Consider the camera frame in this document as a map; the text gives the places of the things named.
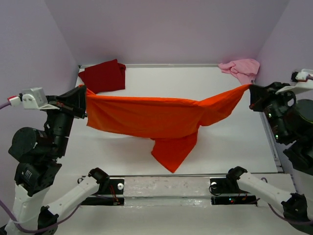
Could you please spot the aluminium rail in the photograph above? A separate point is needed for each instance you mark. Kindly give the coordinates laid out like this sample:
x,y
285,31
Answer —
x,y
271,143
171,65
189,175

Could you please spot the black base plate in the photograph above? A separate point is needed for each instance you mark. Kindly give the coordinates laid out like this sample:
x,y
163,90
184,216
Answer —
x,y
112,195
225,192

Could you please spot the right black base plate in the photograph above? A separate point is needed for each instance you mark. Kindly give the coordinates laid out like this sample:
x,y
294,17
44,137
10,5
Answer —
x,y
225,192

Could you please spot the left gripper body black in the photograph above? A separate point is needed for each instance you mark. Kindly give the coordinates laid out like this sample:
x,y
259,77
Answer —
x,y
63,118

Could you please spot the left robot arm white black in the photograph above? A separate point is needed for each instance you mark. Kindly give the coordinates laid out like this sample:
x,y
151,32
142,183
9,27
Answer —
x,y
32,182

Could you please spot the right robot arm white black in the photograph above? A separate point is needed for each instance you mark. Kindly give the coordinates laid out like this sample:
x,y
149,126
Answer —
x,y
289,196

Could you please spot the right aluminium rail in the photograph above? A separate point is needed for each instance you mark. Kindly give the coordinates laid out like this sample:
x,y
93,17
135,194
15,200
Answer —
x,y
271,143

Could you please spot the pink t-shirt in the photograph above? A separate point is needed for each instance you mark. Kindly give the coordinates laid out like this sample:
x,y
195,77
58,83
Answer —
x,y
245,70

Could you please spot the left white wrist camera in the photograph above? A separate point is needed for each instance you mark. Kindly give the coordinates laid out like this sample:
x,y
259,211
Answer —
x,y
32,99

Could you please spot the back aluminium rail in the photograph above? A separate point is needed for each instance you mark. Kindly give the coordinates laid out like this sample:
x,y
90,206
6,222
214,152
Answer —
x,y
171,65

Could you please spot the orange t-shirt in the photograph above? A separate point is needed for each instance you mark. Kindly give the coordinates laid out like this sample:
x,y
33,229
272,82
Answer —
x,y
172,123

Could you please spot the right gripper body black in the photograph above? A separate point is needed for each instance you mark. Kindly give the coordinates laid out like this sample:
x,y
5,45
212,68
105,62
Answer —
x,y
275,105

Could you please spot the folded dark red t-shirt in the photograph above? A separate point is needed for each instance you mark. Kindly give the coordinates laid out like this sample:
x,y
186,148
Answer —
x,y
108,76

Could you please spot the front aluminium rail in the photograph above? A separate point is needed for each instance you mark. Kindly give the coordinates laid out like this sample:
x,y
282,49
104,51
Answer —
x,y
189,175

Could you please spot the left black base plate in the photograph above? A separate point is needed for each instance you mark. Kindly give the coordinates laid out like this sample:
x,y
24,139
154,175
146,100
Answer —
x,y
112,195

